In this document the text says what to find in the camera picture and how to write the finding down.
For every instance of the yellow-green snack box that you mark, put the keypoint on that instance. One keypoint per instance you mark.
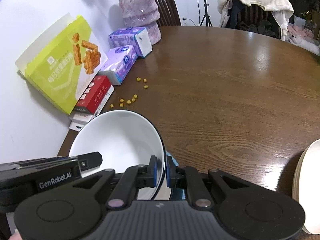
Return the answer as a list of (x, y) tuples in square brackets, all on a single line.
[(62, 61)]

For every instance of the dark wooden chair left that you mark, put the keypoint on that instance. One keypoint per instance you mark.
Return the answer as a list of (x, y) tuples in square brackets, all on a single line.
[(168, 13)]

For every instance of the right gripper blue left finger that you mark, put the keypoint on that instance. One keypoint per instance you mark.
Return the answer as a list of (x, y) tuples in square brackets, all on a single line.
[(132, 180)]

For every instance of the chair with cream blanket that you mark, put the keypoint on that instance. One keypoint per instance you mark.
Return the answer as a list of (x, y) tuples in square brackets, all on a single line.
[(277, 12)]

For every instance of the person's left hand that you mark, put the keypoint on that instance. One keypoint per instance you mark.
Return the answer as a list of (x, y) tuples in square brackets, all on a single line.
[(15, 236)]

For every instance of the red gift box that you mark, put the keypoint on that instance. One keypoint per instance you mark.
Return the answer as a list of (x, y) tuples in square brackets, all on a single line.
[(93, 95)]

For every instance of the purple textured vase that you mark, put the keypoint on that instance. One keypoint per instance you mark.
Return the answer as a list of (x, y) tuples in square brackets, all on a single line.
[(142, 13)]

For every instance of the blue plastic bowl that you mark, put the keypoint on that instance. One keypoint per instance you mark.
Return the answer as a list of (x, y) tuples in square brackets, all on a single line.
[(170, 186)]

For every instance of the white flat boxes stack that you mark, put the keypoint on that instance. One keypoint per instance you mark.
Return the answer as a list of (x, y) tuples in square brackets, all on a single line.
[(79, 120)]

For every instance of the cream plate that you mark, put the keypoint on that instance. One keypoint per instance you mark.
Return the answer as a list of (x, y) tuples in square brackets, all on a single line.
[(305, 187)]

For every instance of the purple tissue pack front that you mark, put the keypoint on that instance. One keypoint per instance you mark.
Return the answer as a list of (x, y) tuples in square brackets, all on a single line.
[(119, 62)]

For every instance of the purple tissue pack rear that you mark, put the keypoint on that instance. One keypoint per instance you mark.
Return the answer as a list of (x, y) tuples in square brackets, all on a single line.
[(138, 37)]

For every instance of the studio light on tripod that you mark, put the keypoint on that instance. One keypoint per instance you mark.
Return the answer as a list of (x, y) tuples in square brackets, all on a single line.
[(206, 16)]

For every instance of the white bowl black rim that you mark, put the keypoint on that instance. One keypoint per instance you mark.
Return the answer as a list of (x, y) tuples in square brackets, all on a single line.
[(124, 139)]

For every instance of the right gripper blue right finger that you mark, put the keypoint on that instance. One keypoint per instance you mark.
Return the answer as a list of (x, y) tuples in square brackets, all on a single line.
[(195, 190)]

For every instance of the purple tissue pack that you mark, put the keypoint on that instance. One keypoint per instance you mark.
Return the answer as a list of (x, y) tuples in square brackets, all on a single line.
[(138, 37), (119, 62)]

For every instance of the white plush toy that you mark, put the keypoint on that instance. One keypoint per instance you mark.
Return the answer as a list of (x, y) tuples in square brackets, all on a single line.
[(297, 40)]

